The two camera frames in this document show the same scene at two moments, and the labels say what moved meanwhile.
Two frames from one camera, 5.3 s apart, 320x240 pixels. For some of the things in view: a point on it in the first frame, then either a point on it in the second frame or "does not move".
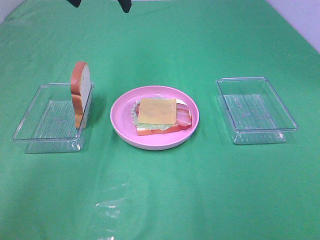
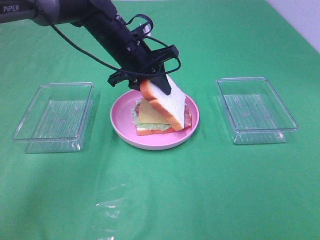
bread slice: x=80 y=88 -> x=174 y=105
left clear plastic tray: x=49 y=125 does not move
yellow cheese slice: x=157 y=111 does not move
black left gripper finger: x=75 y=3 -> x=134 y=84
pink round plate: x=121 y=121 does not move
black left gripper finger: x=126 y=5 -> x=162 y=82
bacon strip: x=183 y=113 does not move
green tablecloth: x=209 y=188 does not move
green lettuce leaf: x=147 y=126 does not move
